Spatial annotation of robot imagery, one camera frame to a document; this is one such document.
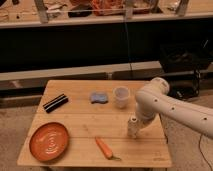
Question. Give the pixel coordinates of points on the white bottle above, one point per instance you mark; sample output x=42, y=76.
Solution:
x=133, y=127

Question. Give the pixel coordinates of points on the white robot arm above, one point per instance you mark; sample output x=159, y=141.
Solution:
x=153, y=98

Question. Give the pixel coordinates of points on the blue sponge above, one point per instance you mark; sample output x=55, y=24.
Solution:
x=100, y=98

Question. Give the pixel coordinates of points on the translucent plastic cup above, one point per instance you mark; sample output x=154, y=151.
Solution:
x=121, y=96

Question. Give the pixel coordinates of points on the wooden table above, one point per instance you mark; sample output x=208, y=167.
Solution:
x=86, y=121

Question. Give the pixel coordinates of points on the black striped block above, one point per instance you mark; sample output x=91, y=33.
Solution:
x=55, y=103

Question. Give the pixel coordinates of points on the long wooden shelf bench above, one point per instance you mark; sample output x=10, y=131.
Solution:
x=39, y=78

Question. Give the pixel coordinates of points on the orange carrot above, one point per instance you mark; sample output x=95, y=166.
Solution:
x=107, y=152

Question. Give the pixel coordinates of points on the black crate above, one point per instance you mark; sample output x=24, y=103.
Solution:
x=184, y=57

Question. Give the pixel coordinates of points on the orange plate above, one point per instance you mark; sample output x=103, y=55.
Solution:
x=49, y=141

